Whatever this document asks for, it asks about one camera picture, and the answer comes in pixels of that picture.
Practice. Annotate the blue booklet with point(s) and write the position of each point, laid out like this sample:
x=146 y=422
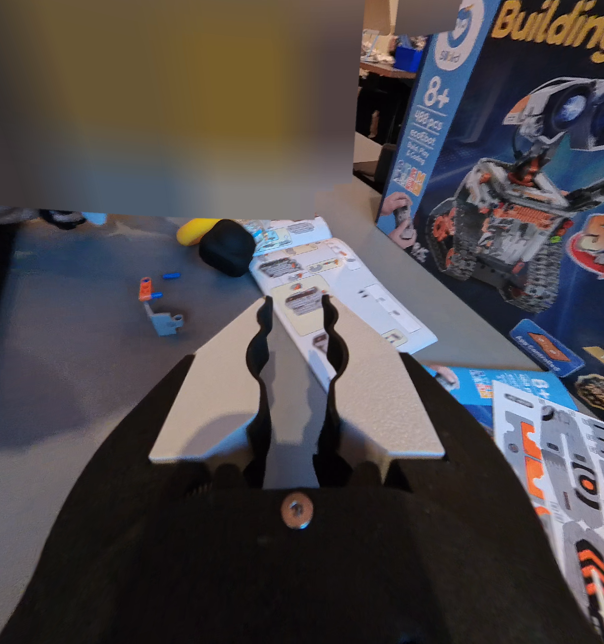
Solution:
x=483 y=387

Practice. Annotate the sticker sheet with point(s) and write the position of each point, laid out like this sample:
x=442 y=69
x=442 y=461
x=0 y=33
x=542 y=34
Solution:
x=558 y=453

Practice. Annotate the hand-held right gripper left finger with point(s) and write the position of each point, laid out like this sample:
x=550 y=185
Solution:
x=206 y=402

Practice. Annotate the blue plastic bin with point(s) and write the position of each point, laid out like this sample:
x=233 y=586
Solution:
x=410 y=59

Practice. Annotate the clear plastic bag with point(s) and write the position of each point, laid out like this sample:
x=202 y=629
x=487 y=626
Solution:
x=256 y=231

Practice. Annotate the grey desk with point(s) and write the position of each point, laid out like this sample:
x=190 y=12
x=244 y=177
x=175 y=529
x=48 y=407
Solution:
x=105 y=312

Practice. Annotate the black pouch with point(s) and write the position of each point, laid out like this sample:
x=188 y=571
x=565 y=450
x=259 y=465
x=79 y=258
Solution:
x=226 y=249

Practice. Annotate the open instruction booklet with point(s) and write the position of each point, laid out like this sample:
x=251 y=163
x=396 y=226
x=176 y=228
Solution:
x=382 y=302

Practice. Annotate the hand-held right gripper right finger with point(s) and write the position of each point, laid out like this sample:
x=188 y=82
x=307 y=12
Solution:
x=382 y=402

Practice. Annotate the robot kit box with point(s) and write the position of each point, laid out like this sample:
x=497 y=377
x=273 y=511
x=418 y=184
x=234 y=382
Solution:
x=508 y=201

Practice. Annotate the grey bracket with orange connector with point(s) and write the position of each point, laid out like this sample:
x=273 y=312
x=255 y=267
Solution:
x=163 y=324

